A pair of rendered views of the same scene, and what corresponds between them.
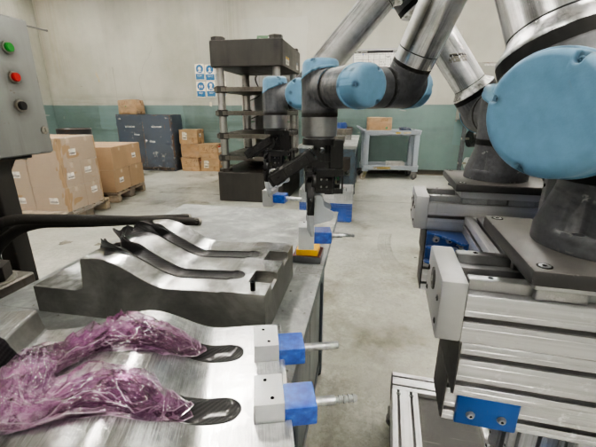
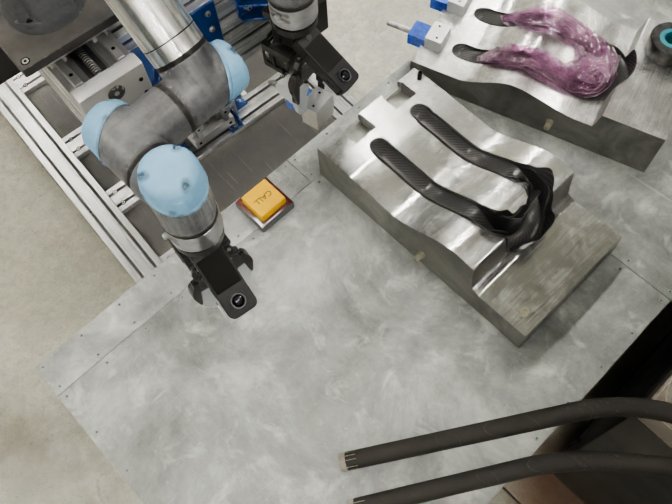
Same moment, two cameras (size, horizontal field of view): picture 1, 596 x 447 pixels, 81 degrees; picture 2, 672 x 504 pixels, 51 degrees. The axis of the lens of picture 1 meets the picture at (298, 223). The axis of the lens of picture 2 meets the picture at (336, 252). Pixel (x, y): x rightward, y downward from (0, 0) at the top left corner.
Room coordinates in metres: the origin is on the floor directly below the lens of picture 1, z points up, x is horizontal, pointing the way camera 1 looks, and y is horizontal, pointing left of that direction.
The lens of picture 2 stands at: (1.36, 0.50, 1.98)
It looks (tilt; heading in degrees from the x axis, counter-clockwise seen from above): 65 degrees down; 221
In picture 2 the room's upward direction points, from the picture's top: 6 degrees counter-clockwise
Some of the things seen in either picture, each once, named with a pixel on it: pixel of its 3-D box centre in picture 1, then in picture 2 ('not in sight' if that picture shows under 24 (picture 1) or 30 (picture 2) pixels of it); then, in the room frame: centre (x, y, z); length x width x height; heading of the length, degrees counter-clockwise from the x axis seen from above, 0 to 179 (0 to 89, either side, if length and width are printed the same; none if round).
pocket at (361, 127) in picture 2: (276, 262); (357, 134); (0.74, 0.05, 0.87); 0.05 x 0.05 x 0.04; 79
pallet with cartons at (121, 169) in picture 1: (89, 170); not in sight; (5.06, 3.02, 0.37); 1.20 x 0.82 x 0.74; 87
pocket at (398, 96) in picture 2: (262, 285); (397, 100); (0.63, 0.07, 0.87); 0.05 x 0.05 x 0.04; 79
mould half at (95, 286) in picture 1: (175, 265); (464, 193); (0.74, 0.28, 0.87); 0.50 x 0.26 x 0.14; 79
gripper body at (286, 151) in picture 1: (278, 149); (202, 244); (1.14, 0.06, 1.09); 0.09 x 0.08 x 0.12; 73
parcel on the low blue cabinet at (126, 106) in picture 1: (131, 106); not in sight; (7.51, 3.39, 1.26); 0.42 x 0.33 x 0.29; 79
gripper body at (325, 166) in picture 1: (322, 166); (294, 39); (0.77, -0.05, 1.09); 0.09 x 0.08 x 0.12; 90
